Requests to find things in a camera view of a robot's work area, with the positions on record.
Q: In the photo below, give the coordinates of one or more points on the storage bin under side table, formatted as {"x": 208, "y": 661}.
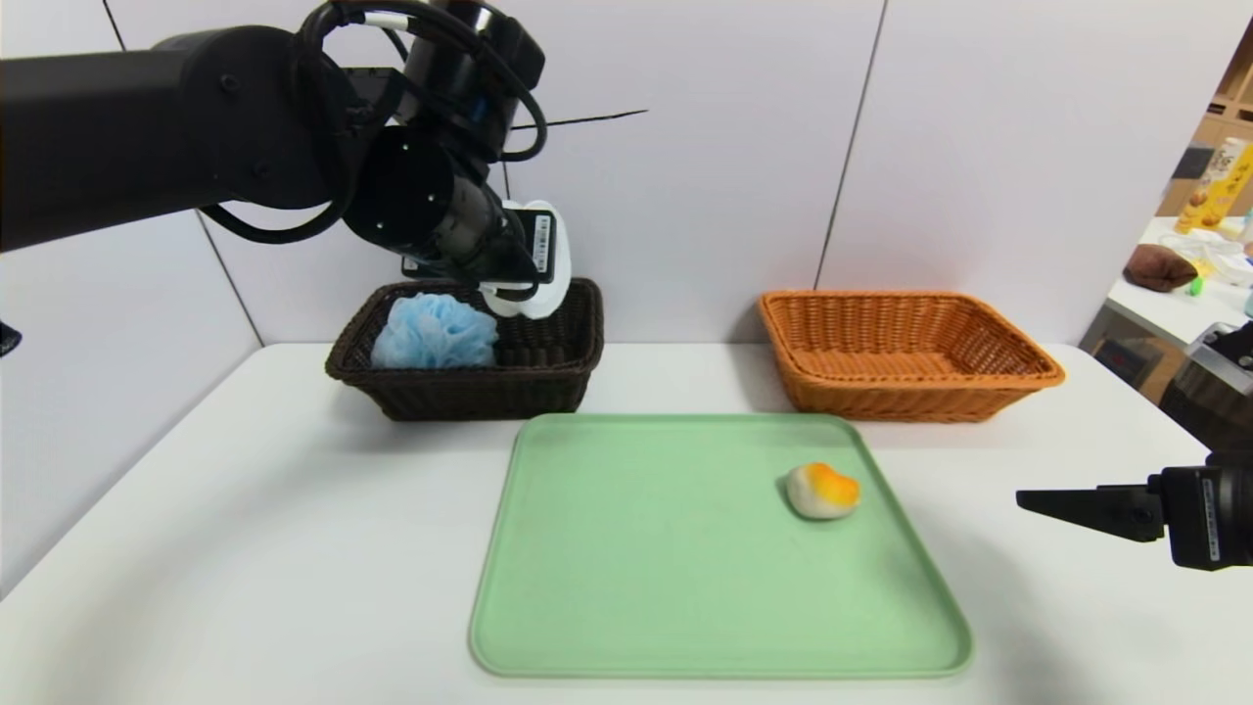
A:
{"x": 1126, "y": 357}

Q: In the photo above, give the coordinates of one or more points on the white plastic bag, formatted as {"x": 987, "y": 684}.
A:
{"x": 1224, "y": 257}

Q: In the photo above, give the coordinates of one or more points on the wooden shelf unit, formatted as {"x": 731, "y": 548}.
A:
{"x": 1229, "y": 108}

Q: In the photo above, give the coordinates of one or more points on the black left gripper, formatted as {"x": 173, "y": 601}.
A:
{"x": 537, "y": 244}

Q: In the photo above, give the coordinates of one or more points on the dark brown wicker basket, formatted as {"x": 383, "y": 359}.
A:
{"x": 460, "y": 392}

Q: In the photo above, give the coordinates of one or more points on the white side table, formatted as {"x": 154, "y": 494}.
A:
{"x": 1165, "y": 313}

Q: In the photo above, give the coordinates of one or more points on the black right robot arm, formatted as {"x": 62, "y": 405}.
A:
{"x": 1214, "y": 401}

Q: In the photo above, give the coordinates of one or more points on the blue mesh bath loofah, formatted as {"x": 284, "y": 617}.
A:
{"x": 436, "y": 333}

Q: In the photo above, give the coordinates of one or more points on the brown plush item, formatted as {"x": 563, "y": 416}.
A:
{"x": 1155, "y": 268}

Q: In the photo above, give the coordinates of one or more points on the white tape roll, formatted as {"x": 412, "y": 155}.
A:
{"x": 548, "y": 299}

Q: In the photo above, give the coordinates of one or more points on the orange wicker basket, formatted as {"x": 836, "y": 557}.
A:
{"x": 881, "y": 397}

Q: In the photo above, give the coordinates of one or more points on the white and orange egg toy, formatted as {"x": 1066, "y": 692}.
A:
{"x": 822, "y": 493}

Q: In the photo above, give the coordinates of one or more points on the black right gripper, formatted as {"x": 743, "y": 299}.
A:
{"x": 1202, "y": 516}

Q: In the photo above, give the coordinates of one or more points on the light green plastic tray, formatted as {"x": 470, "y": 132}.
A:
{"x": 685, "y": 587}

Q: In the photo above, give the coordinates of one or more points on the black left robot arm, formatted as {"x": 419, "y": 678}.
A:
{"x": 127, "y": 127}

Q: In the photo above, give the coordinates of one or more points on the yellow snack box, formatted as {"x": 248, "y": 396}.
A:
{"x": 1214, "y": 186}

